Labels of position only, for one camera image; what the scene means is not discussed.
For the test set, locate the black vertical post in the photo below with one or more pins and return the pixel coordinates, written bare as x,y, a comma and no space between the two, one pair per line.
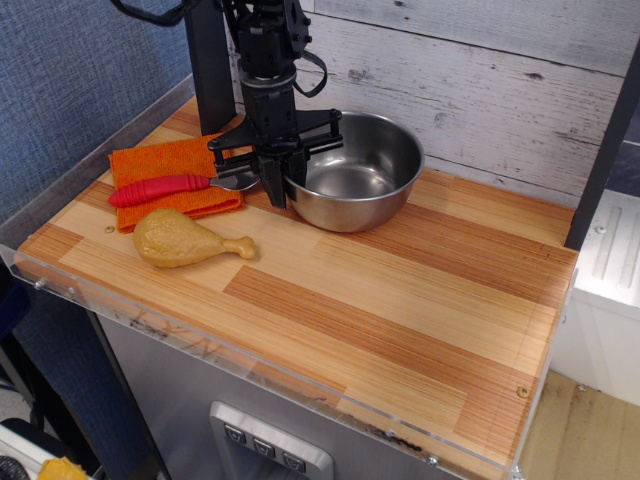
603,165
211,68

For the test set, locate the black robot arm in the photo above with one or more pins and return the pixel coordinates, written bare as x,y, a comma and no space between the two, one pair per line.
271,38

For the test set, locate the plastic toy chicken drumstick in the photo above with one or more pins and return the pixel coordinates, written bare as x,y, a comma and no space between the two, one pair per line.
169,239

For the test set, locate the silver button control panel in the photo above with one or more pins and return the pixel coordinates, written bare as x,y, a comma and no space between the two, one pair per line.
232,427

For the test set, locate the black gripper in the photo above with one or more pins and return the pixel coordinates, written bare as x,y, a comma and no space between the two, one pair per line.
275,133

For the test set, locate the clear acrylic counter guard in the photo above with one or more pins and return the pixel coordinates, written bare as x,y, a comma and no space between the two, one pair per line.
438,352

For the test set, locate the stainless steel cabinet front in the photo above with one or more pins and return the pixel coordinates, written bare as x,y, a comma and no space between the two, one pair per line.
174,388

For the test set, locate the black vertical post right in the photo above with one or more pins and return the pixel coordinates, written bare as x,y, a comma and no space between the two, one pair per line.
603,165

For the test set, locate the red handled metal spoon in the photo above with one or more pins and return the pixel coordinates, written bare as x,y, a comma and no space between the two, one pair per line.
150,189

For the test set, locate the orange folded cloth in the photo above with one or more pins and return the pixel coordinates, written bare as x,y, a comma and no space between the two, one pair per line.
182,157

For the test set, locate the stainless steel pot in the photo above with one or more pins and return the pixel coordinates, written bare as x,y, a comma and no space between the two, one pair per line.
364,183

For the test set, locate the white ribbed appliance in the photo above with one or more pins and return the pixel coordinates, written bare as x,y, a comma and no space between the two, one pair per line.
597,343

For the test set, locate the yellow object bottom left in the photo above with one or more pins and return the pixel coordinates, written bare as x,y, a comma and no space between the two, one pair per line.
61,469

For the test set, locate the black vertical post left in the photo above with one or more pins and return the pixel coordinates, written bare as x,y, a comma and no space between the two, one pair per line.
211,68

